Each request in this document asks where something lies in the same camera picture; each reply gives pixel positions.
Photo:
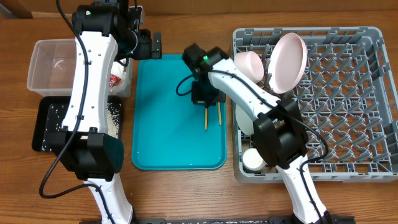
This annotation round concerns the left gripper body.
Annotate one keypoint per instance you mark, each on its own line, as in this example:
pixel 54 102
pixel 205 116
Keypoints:
pixel 143 50

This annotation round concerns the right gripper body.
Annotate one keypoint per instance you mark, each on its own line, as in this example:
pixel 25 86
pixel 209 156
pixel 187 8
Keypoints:
pixel 206 95

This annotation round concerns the wooden chopstick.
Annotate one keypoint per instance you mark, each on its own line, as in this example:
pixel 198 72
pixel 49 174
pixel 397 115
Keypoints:
pixel 206 118
pixel 219 113

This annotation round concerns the white napkin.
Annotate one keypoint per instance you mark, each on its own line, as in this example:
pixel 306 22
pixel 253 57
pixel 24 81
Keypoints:
pixel 119 70

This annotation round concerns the red snack wrapper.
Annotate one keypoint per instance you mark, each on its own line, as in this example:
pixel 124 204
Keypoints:
pixel 114 81

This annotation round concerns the grey bowl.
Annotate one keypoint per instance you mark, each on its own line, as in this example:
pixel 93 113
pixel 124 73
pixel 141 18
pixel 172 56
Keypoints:
pixel 244 122

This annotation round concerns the cooked white rice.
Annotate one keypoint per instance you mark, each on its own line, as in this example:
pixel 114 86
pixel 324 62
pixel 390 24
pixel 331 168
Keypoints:
pixel 57 112

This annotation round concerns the white cup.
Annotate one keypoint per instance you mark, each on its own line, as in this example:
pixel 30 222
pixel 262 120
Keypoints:
pixel 252 160

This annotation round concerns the large white plate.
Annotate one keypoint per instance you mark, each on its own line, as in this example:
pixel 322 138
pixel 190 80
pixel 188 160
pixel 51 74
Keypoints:
pixel 287 63

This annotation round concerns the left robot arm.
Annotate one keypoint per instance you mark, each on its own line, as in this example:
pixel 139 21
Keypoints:
pixel 106 32

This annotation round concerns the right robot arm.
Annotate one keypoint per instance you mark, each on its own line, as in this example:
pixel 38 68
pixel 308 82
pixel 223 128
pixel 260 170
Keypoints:
pixel 280 135

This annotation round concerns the clear plastic waste bin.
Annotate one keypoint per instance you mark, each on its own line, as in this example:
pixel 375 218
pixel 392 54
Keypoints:
pixel 52 69

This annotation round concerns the black waste tray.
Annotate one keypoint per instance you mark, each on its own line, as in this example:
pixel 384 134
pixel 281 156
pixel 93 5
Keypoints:
pixel 44 106

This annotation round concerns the grey dishwasher rack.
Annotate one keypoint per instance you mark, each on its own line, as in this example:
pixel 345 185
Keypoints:
pixel 347 94

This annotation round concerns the teal serving tray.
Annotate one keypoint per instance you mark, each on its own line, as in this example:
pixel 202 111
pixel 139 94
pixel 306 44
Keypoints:
pixel 169 130

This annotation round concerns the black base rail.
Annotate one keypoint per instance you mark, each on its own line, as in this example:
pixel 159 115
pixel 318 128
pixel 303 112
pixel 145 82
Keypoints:
pixel 271 220

